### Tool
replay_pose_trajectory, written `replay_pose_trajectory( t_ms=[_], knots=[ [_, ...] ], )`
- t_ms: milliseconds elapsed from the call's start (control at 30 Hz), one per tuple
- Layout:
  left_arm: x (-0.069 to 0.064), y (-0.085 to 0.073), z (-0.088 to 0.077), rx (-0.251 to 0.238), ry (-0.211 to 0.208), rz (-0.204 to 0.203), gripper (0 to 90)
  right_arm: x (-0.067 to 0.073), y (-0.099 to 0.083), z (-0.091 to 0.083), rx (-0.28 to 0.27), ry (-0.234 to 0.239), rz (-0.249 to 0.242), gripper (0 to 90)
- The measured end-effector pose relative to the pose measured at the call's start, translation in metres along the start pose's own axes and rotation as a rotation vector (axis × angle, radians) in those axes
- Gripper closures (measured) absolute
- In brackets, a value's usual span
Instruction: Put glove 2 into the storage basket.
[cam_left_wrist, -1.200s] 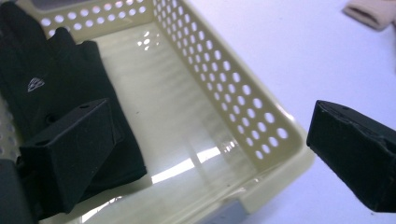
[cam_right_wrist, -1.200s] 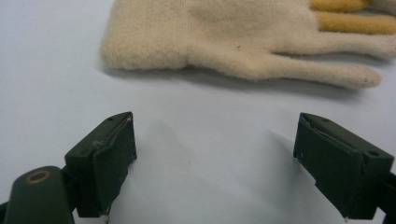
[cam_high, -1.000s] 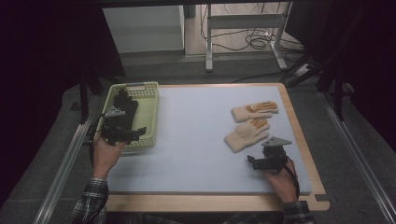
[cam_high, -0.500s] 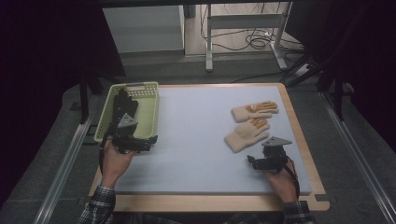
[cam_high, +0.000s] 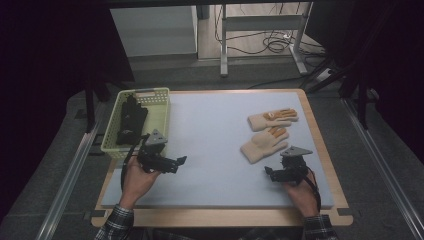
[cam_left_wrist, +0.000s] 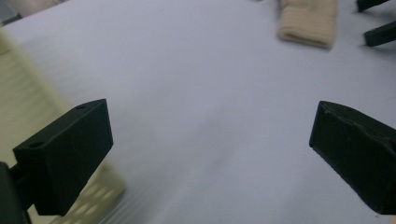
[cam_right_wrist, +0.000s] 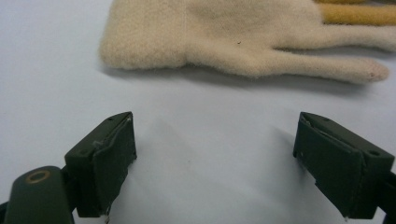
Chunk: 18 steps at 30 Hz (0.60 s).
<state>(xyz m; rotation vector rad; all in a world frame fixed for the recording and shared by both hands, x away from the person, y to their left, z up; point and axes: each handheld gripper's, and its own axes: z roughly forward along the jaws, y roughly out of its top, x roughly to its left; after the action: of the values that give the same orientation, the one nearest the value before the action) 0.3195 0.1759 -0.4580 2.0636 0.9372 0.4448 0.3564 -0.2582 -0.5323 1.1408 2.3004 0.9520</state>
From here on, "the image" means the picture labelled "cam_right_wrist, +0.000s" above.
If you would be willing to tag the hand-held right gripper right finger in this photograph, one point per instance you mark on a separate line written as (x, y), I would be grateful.
(339, 168)

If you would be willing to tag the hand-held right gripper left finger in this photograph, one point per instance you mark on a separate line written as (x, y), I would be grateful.
(106, 165)

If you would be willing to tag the beige knit glove orange fingers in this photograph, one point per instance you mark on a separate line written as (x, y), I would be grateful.
(218, 34)

